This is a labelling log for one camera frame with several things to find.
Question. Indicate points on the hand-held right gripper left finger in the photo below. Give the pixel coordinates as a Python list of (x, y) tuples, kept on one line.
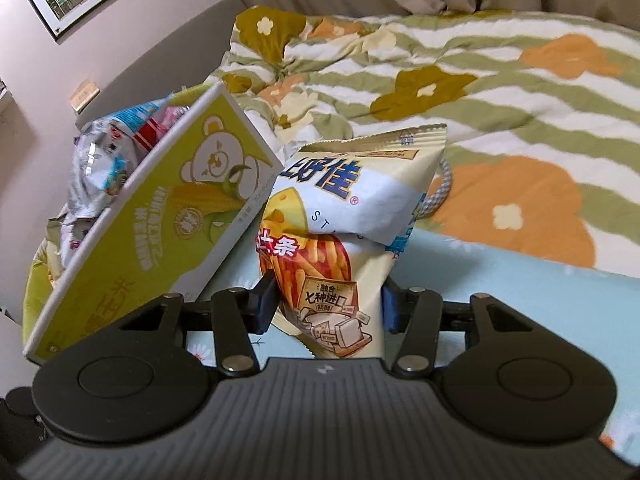
[(262, 306)]

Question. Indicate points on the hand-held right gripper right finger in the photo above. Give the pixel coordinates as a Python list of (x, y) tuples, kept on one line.
[(392, 311)]

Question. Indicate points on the cheese stick snack bag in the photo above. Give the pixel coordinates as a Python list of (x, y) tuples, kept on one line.
[(340, 200)]

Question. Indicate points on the yellow-green cardboard box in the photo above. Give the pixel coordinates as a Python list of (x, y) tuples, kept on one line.
[(165, 220)]

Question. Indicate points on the pile of assorted snack packets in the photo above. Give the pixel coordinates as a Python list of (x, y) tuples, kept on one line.
[(100, 160)]

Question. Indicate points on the light blue daisy sheet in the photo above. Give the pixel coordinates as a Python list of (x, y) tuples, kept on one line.
[(500, 280)]

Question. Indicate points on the flower print striped blanket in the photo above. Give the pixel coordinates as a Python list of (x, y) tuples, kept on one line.
[(500, 125)]

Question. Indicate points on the grey bed headboard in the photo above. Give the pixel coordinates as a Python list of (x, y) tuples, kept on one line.
[(165, 50)]

